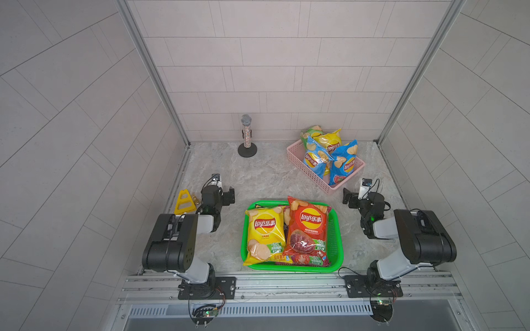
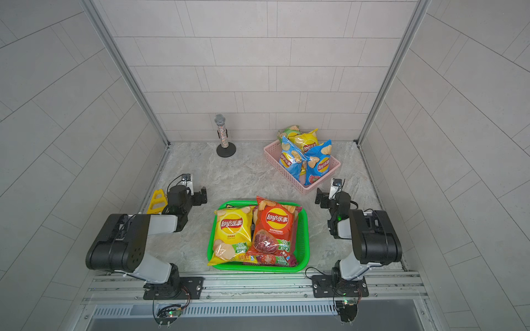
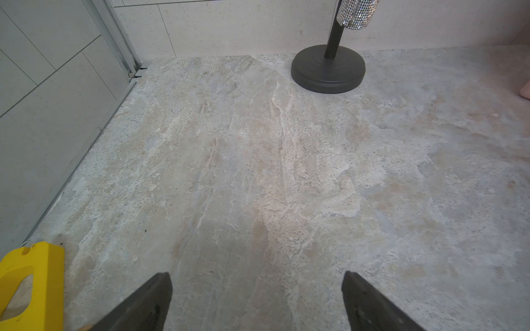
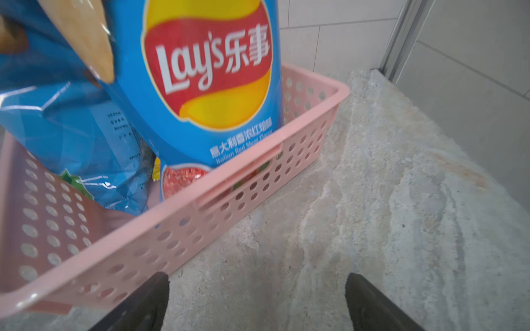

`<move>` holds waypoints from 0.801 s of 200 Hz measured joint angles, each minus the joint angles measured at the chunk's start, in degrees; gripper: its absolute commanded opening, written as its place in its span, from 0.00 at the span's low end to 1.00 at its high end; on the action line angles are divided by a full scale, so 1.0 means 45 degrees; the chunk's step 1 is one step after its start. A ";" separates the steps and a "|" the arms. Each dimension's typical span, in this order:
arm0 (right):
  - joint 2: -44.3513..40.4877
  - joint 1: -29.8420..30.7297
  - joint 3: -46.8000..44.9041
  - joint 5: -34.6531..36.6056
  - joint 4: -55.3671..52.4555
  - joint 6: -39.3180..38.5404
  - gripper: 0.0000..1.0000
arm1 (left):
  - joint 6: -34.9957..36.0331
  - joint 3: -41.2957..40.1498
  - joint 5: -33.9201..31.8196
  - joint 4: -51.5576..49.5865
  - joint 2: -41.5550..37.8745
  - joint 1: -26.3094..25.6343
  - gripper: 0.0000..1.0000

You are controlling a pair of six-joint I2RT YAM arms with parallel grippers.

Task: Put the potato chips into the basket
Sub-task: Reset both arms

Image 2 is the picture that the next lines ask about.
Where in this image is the green plastic basket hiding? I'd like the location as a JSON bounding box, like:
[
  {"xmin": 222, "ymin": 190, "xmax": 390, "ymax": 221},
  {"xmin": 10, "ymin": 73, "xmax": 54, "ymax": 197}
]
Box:
[{"xmin": 207, "ymin": 200, "xmax": 311, "ymax": 273}]

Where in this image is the yellow chips bag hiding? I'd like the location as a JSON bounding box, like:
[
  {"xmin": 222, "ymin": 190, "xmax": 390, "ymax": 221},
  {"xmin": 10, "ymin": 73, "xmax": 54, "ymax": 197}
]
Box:
[
  {"xmin": 208, "ymin": 205, "xmax": 255, "ymax": 266},
  {"xmin": 288, "ymin": 129, "xmax": 319, "ymax": 154}
]

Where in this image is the red chips bag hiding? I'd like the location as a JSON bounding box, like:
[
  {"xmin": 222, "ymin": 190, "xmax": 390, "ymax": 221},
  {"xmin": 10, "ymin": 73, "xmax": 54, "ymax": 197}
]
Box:
[{"xmin": 248, "ymin": 197, "xmax": 302, "ymax": 265}]

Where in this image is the light blue chips bag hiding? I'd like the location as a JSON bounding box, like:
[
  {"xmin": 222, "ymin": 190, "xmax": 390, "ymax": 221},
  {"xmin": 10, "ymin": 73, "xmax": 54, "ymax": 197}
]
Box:
[{"xmin": 279, "ymin": 137, "xmax": 308, "ymax": 181}]

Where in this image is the pink chips bag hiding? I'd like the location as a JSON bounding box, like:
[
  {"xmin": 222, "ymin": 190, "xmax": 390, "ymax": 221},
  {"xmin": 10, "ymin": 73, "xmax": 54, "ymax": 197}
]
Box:
[{"xmin": 244, "ymin": 253, "xmax": 298, "ymax": 268}]

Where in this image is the pink plastic basket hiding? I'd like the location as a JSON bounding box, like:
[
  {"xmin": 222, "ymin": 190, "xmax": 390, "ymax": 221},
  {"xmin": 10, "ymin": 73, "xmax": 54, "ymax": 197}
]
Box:
[{"xmin": 263, "ymin": 141, "xmax": 341, "ymax": 194}]

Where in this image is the green cucumber chips bag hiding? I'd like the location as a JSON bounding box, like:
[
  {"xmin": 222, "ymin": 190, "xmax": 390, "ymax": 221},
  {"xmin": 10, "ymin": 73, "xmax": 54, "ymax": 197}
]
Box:
[{"xmin": 277, "ymin": 125, "xmax": 302, "ymax": 141}]

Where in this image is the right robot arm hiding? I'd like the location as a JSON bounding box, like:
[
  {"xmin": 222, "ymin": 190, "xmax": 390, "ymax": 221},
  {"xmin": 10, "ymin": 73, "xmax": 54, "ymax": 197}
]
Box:
[{"xmin": 316, "ymin": 189, "xmax": 402, "ymax": 288}]

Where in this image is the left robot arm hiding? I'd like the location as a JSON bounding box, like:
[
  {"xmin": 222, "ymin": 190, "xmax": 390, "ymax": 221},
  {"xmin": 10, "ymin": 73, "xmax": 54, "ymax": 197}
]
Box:
[{"xmin": 85, "ymin": 184, "xmax": 208, "ymax": 300}]

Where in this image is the glass jar on stand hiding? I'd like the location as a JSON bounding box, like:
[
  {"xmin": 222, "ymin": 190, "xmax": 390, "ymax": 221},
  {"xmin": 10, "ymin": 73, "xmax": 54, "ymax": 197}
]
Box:
[{"xmin": 214, "ymin": 114, "xmax": 237, "ymax": 158}]

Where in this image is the right circuit board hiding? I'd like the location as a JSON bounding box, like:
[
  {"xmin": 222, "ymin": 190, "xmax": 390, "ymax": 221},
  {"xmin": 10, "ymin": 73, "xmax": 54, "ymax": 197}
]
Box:
[{"xmin": 335, "ymin": 301, "xmax": 358, "ymax": 324}]

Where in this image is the circuit board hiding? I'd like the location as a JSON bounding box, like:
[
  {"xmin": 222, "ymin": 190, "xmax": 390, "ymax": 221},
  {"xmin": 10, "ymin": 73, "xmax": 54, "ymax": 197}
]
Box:
[
  {"xmin": 335, "ymin": 301, "xmax": 358, "ymax": 324},
  {"xmin": 154, "ymin": 304, "xmax": 183, "ymax": 328}
]

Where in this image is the left circuit board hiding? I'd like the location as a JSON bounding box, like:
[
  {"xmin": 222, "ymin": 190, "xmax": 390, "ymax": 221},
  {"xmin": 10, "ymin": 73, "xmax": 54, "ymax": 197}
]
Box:
[{"xmin": 154, "ymin": 304, "xmax": 183, "ymax": 328}]

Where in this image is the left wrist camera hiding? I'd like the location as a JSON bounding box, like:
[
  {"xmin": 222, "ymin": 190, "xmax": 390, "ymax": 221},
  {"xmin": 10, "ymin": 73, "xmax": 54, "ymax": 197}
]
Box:
[{"xmin": 180, "ymin": 173, "xmax": 194, "ymax": 196}]

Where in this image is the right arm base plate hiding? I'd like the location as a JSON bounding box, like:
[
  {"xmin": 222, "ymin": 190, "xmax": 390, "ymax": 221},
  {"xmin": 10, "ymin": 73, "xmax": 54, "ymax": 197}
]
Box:
[{"xmin": 310, "ymin": 274, "xmax": 369, "ymax": 299}]

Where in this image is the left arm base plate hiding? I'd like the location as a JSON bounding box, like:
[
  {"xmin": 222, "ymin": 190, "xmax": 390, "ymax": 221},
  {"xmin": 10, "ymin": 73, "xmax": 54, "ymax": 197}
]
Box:
[{"xmin": 143, "ymin": 277, "xmax": 205, "ymax": 301}]

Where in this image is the aluminium rail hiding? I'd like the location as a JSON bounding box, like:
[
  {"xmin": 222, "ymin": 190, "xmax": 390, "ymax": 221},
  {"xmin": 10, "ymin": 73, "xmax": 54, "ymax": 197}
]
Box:
[{"xmin": 81, "ymin": 270, "xmax": 428, "ymax": 305}]

